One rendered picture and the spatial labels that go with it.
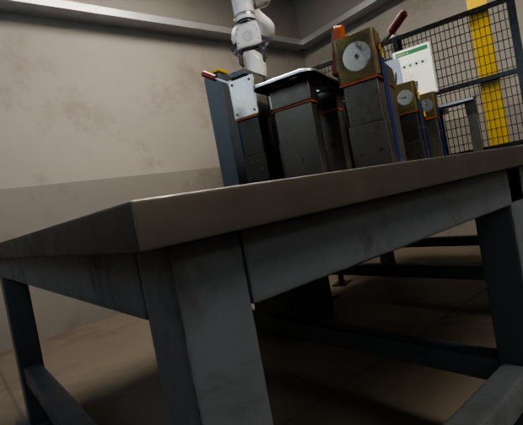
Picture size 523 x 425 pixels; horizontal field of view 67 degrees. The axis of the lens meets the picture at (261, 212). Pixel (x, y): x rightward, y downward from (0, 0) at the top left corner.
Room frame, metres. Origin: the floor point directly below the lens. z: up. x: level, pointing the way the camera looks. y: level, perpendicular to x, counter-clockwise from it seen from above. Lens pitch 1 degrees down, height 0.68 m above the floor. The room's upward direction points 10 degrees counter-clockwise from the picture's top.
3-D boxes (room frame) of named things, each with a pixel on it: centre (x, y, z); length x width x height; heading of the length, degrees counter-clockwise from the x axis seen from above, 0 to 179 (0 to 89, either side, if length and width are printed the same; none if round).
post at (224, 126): (1.41, 0.07, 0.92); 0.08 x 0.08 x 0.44; 59
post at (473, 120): (1.99, -1.12, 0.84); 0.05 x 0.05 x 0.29; 59
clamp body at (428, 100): (1.89, -0.87, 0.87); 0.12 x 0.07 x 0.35; 59
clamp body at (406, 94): (1.61, -0.67, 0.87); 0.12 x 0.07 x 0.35; 59
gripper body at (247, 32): (1.63, -0.08, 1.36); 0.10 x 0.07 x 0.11; 78
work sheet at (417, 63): (2.48, -1.09, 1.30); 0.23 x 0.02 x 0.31; 59
